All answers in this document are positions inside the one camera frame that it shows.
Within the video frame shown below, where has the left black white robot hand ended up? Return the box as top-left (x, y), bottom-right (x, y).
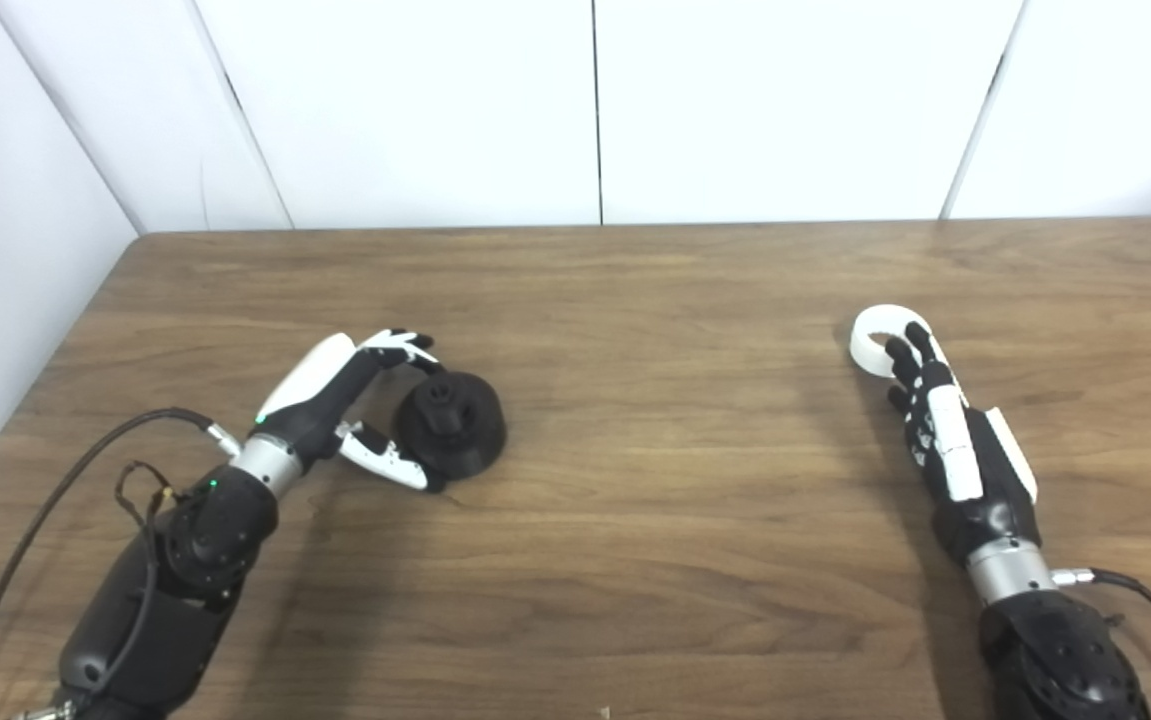
top-left (253, 328), bottom-right (446, 493)

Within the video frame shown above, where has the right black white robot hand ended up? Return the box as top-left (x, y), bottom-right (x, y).
top-left (885, 322), bottom-right (1039, 566)

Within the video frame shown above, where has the round black part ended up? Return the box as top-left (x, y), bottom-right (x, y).
top-left (392, 371), bottom-right (508, 479)

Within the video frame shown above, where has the white ring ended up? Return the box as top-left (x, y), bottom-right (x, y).
top-left (850, 304), bottom-right (936, 381)

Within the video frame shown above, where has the thin wire on left arm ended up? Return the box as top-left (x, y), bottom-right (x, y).
top-left (85, 460), bottom-right (181, 701)

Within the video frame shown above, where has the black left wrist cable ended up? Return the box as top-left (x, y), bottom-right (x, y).
top-left (0, 407), bottom-right (241, 720)

